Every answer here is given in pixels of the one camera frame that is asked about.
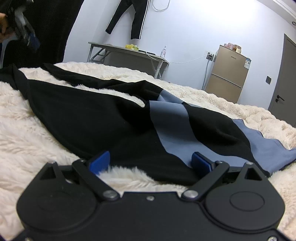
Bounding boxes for gold refrigerator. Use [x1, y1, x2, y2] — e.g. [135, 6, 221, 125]
[205, 44, 252, 103]

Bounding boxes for white looped cable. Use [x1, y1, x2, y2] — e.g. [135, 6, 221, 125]
[151, 0, 171, 11]

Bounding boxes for grey door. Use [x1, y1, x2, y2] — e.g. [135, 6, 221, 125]
[268, 34, 296, 128]

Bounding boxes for black striped hanging pants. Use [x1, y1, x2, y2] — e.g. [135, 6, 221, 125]
[105, 0, 151, 40]

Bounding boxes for grey refrigerator cable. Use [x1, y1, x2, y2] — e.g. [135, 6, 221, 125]
[202, 60, 210, 91]

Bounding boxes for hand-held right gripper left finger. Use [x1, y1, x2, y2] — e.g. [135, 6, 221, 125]
[39, 151, 121, 202]

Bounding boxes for person's left hand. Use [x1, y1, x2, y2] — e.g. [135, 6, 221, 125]
[0, 13, 10, 42]

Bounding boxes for black and blue garment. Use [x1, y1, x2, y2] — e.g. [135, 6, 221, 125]
[0, 62, 296, 186]

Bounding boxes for cream fluffy blanket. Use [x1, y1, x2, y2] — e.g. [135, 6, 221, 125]
[0, 61, 296, 241]

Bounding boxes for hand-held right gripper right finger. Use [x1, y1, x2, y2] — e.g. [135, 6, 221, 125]
[181, 152, 266, 201]

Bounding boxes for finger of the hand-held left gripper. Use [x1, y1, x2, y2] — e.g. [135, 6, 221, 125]
[24, 31, 41, 54]

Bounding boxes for grey folding table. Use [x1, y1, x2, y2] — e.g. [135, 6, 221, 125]
[88, 42, 169, 79]

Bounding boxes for black curtain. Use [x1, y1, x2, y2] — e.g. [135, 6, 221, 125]
[0, 0, 85, 69]

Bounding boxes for white charging cable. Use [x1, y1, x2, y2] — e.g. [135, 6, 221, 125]
[146, 51, 210, 64]

